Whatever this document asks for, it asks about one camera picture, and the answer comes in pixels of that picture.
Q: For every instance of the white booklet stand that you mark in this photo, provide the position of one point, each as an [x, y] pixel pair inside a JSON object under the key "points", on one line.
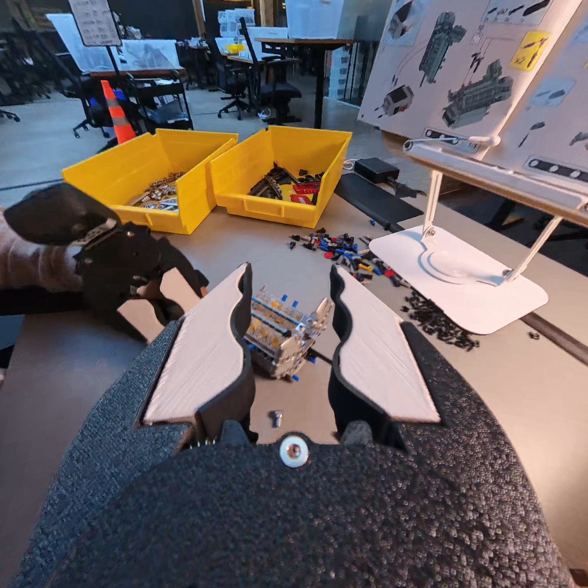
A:
{"points": [[459, 276]]}

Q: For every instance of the white sign board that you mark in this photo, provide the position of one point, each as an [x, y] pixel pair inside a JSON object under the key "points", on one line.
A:
{"points": [[95, 20]]}

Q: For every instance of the yellow plastic bin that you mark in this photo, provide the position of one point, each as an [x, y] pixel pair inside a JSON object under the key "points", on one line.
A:
{"points": [[101, 175], [239, 165]]}

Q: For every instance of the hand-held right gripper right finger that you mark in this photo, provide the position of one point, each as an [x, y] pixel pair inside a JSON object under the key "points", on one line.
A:
{"points": [[390, 367]]}

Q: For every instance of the background table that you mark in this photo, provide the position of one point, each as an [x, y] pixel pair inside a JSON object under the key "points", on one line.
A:
{"points": [[303, 46]]}

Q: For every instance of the pile of black pins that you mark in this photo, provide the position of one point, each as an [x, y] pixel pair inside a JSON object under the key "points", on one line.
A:
{"points": [[441, 320]]}

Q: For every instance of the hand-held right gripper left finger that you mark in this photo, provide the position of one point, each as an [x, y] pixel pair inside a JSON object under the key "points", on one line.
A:
{"points": [[197, 367]]}

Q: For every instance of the person's left forearm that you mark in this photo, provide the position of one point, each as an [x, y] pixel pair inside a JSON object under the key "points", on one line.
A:
{"points": [[37, 262]]}

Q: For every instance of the small grey brick connector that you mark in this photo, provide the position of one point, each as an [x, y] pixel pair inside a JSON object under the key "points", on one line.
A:
{"points": [[276, 418]]}

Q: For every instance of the black and red brick parts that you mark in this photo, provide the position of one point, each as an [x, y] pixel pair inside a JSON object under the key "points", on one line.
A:
{"points": [[289, 184]]}

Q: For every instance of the grey brick engine model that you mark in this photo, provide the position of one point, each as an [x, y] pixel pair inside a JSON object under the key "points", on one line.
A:
{"points": [[280, 335]]}

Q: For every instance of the pile of grey brick parts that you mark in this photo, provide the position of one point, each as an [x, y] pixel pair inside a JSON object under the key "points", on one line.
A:
{"points": [[161, 191]]}

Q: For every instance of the black power adapter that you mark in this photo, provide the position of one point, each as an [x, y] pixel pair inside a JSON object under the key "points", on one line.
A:
{"points": [[377, 170]]}

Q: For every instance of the pile of colourful brick parts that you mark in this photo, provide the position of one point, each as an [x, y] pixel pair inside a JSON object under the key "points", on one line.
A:
{"points": [[344, 253]]}

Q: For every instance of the clear plastic storage box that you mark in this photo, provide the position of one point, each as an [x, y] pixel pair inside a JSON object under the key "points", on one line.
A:
{"points": [[317, 18]]}

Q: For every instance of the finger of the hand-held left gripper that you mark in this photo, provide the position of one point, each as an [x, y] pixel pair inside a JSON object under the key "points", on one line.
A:
{"points": [[181, 292], [142, 320]]}

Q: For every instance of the instruction booklet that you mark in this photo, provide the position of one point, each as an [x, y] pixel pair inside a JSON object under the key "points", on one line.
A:
{"points": [[478, 73]]}

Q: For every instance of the orange traffic cone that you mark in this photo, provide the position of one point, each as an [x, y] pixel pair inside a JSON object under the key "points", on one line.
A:
{"points": [[118, 115]]}

